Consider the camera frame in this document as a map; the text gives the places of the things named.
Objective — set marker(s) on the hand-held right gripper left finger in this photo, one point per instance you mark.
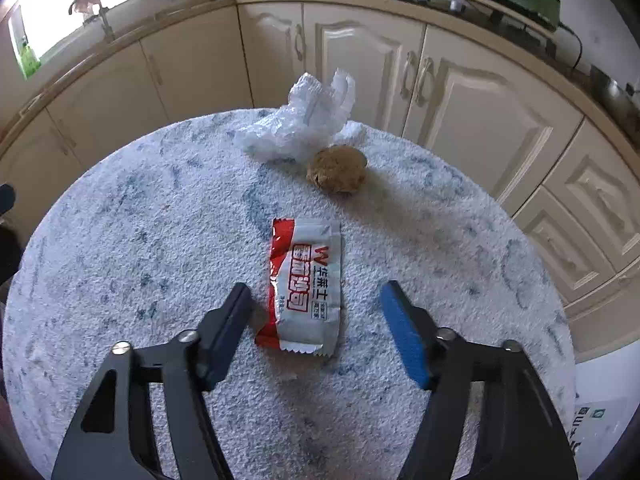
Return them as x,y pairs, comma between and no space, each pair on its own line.
227,335

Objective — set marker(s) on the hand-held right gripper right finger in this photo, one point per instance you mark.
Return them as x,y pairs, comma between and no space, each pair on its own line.
407,340

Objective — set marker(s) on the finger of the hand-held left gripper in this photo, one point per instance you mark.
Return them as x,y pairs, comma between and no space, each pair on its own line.
5,199

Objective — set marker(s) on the red white sauce packet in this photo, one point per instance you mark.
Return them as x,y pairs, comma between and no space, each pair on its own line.
305,285

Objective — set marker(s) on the brown round cookie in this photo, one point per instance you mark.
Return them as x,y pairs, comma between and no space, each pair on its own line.
337,167

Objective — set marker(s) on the white plastic bag green print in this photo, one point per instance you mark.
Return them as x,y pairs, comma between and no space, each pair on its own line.
600,430

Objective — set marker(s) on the clear plastic bag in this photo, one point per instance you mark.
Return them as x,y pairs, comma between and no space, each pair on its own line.
295,120

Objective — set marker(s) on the round marble table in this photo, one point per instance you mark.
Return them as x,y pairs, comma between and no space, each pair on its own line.
150,260

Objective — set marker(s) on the green packet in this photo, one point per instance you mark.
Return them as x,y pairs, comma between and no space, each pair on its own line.
27,60

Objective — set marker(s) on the metal sink faucet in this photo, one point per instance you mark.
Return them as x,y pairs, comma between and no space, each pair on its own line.
106,25

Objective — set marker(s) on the pinkish brown rag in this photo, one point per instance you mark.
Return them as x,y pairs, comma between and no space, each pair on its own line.
84,2

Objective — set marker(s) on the cream kitchen base cabinets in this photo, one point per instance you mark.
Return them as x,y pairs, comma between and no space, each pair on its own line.
450,110

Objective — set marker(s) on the beige kitchen countertop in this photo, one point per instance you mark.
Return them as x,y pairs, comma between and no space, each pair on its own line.
175,10

